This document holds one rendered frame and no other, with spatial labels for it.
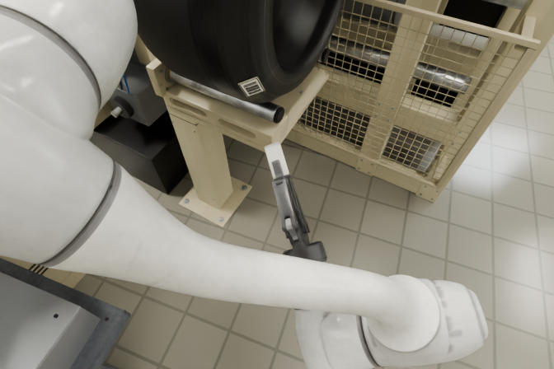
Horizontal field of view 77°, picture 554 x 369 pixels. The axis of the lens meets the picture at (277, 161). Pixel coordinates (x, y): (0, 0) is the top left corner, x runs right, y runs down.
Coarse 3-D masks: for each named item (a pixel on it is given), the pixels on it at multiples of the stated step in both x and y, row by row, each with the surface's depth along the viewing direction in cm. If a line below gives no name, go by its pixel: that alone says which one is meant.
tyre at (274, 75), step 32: (160, 0) 57; (192, 0) 54; (224, 0) 53; (256, 0) 54; (288, 0) 102; (320, 0) 98; (160, 32) 63; (192, 32) 59; (224, 32) 56; (256, 32) 58; (288, 32) 101; (320, 32) 91; (192, 64) 67; (224, 64) 62; (256, 64) 63; (288, 64) 97; (256, 96) 74
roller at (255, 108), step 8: (168, 72) 95; (176, 80) 94; (184, 80) 93; (192, 88) 94; (200, 88) 92; (208, 88) 91; (216, 96) 91; (224, 96) 89; (232, 104) 89; (240, 104) 88; (248, 104) 87; (256, 104) 86; (264, 104) 86; (272, 104) 86; (256, 112) 87; (264, 112) 86; (272, 112) 85; (280, 112) 86; (272, 120) 86; (280, 120) 88
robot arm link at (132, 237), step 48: (144, 192) 31; (96, 240) 26; (144, 240) 30; (192, 240) 35; (192, 288) 35; (240, 288) 36; (288, 288) 38; (336, 288) 40; (384, 288) 42; (432, 288) 49; (384, 336) 47; (432, 336) 45; (480, 336) 46
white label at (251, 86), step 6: (252, 78) 66; (258, 78) 67; (240, 84) 66; (246, 84) 67; (252, 84) 68; (258, 84) 68; (246, 90) 69; (252, 90) 70; (258, 90) 70; (264, 90) 71
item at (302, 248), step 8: (296, 216) 62; (288, 232) 61; (296, 232) 59; (296, 240) 60; (304, 240) 61; (296, 248) 59; (304, 248) 59; (312, 248) 59; (320, 248) 60; (296, 256) 59; (304, 256) 59; (312, 256) 59; (320, 256) 59
